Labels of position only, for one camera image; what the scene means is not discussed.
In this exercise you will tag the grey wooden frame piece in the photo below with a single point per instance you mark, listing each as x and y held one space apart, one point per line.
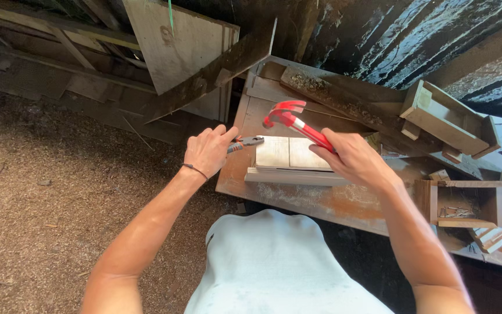
447 120

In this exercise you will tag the wooden moulding strip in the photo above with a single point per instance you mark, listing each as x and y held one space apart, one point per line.
294 176

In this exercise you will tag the rough sawdust-covered plank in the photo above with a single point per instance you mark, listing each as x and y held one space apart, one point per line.
342 102

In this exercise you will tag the red claw hammer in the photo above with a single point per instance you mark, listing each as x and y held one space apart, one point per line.
296 122

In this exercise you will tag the person's right hand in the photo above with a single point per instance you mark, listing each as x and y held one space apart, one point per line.
355 159

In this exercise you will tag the black wrist band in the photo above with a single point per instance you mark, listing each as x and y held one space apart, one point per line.
196 169

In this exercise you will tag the person's right fingers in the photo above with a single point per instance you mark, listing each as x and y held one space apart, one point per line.
326 150

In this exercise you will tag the person's white shirt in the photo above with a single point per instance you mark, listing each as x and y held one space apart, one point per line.
277 266

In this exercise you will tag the large leaning plywood sheet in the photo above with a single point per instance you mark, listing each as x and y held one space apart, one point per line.
181 48

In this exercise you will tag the wooden nail box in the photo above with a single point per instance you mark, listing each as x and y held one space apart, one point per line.
462 203

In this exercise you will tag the grey orange pliers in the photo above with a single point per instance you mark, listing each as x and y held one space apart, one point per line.
245 142

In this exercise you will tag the person's left hand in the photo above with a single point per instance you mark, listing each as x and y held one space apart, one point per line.
207 150

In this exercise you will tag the pile of steel nails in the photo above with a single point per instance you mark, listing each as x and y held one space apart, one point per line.
456 212

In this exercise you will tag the pale wood offcuts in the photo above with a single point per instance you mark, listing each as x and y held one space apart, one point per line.
501 240

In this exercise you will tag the dark leaning wooden plank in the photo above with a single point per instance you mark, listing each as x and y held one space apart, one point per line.
209 74

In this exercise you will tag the pale wooden board piece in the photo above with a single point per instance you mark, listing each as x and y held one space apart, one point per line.
292 153

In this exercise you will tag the heap of scrap timber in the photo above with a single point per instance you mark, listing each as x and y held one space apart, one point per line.
55 65

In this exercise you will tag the small wooden block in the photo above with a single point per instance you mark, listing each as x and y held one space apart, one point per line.
439 175

